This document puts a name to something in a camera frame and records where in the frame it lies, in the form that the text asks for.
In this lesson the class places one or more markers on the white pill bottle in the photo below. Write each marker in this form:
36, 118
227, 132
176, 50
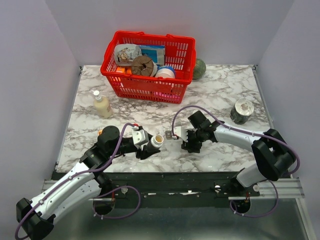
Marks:
157, 141

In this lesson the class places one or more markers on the grey weekly pill organizer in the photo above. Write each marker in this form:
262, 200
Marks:
168, 134

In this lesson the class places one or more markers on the blue carton box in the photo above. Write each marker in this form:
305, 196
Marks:
155, 52

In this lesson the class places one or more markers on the green round melon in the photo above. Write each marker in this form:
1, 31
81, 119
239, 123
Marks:
199, 69

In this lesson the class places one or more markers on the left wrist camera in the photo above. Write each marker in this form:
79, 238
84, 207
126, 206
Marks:
139, 136

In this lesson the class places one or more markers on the black front rail frame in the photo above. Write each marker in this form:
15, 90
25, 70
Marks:
171, 190

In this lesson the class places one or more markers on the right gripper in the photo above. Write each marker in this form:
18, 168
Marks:
188, 146

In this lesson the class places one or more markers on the brown round lid container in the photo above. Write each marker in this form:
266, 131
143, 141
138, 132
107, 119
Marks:
143, 66

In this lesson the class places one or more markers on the cream pump lotion bottle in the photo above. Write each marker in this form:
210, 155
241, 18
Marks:
102, 105

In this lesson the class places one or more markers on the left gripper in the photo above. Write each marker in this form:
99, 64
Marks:
147, 152

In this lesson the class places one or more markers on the red plastic shopping basket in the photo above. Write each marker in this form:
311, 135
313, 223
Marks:
180, 55

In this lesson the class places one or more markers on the orange packet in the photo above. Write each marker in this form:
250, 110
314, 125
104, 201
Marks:
124, 70

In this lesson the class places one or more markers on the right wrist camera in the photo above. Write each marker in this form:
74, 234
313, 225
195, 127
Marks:
180, 133

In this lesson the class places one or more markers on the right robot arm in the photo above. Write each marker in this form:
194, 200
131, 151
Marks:
273, 157

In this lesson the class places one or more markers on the white blue tub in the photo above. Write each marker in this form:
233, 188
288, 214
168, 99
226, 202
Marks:
166, 72

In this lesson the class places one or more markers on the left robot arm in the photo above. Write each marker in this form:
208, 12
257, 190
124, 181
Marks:
85, 180

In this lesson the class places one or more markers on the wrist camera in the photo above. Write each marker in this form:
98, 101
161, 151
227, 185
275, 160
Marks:
180, 133
139, 136

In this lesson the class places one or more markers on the dark patterned can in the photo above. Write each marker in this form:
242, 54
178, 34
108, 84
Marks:
241, 111

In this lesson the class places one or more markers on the white snack pouch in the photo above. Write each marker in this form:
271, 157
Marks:
124, 54

